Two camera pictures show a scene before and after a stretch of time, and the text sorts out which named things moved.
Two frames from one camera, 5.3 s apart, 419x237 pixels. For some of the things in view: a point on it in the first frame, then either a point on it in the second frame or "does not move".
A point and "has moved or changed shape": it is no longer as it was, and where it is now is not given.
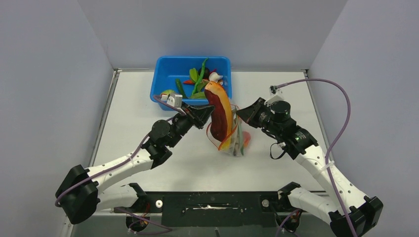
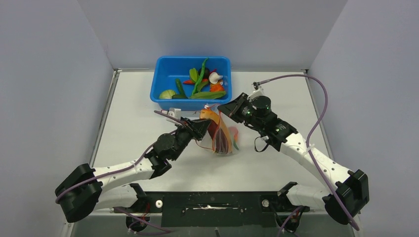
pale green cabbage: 168,92 does not move
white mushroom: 214,77 does not move
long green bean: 240,138 -> 235,145
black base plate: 215,209 does not move
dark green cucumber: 179,87 does not move
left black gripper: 197,115 -> 196,128
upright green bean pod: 203,68 does not move
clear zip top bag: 226,134 has moved or changed shape
